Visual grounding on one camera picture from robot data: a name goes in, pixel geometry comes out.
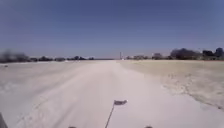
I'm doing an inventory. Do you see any low dark row of trees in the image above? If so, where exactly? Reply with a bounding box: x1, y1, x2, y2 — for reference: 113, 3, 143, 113
0, 49, 96, 64

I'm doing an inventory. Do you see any pale sandy dirt track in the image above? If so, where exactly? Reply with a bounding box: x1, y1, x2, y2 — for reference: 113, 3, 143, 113
0, 59, 224, 128

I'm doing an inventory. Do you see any dry yellowish grass field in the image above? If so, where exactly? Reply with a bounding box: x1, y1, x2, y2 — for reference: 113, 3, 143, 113
118, 59, 224, 111

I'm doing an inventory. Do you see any pale grey bare ground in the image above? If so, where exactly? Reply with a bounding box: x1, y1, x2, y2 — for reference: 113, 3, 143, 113
0, 60, 101, 116

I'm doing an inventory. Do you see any tall dark row of trees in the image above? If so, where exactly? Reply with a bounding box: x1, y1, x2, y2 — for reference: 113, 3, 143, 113
125, 47, 224, 61

